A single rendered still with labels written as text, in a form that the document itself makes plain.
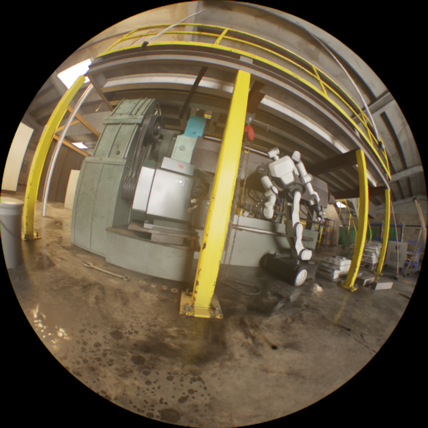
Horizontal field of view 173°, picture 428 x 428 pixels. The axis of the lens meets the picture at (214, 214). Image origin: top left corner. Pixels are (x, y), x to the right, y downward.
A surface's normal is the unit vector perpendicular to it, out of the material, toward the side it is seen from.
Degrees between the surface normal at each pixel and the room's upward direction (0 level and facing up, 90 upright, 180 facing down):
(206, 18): 171
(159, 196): 90
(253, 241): 90
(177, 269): 90
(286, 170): 109
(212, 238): 90
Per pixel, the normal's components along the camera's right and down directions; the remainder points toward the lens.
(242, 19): -0.16, 0.97
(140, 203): 0.47, 0.07
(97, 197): 0.15, 0.00
